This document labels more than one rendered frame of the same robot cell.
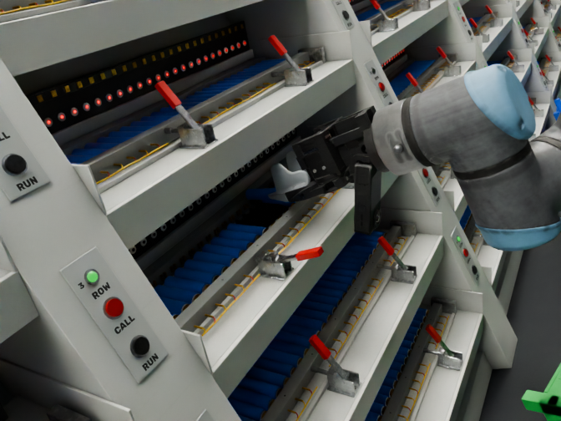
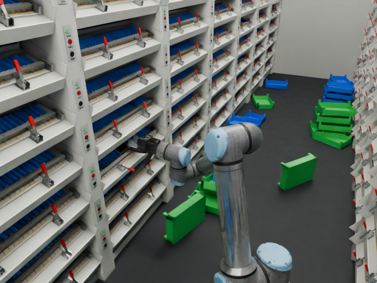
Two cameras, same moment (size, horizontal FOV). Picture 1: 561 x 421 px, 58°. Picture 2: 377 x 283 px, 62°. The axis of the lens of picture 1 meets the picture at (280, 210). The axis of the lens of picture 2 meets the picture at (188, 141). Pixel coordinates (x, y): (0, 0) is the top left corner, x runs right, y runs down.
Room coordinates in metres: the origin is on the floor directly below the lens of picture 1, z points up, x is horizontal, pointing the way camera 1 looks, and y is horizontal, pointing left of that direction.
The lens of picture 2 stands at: (-0.77, 0.08, 1.43)
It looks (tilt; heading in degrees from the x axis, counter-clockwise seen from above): 28 degrees down; 344
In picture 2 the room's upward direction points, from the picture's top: straight up
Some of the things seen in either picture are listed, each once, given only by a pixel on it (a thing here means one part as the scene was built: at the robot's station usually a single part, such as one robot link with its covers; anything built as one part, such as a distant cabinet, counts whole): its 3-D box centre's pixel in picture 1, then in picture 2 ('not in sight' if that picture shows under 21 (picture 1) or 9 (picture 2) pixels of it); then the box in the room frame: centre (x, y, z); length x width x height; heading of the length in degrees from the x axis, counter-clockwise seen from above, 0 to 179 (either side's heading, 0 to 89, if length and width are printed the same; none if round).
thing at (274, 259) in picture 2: not in sight; (271, 267); (0.04, -0.53, 0.29); 0.17 x 0.15 x 0.18; 102
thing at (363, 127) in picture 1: (346, 152); (149, 145); (0.70, -0.12, 0.62); 0.12 x 0.08 x 0.09; 49
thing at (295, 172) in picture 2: not in sight; (297, 171); (0.92, -1.26, 0.10); 0.30 x 0.08 x 0.20; 103
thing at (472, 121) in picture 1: (468, 117); (177, 155); (0.59, -0.25, 0.60); 0.12 x 0.09 x 0.10; 49
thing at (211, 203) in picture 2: not in sight; (212, 199); (0.85, -0.56, 0.04); 0.30 x 0.20 x 0.08; 49
